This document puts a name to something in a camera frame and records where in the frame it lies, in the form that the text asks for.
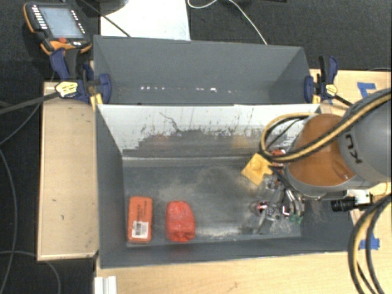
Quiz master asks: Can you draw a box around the orange flat block with label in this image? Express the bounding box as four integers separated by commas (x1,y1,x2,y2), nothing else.
126,195,154,244

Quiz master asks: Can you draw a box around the grey metal bin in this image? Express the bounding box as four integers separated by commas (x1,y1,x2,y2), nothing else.
91,34,356,269

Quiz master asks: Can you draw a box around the yellow sponge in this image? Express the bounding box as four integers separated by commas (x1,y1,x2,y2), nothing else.
240,152,274,187

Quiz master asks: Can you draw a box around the pale wood board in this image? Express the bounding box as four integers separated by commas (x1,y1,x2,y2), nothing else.
36,81,100,262

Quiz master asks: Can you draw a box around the red sponge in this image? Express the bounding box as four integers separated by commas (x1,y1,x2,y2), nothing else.
165,200,197,243

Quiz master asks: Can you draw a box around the black cylinder on white bracket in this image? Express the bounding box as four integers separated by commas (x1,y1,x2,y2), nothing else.
330,190,375,213

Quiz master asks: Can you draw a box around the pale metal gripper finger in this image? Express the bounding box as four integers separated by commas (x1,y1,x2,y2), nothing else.
251,201,274,216
256,212,279,235

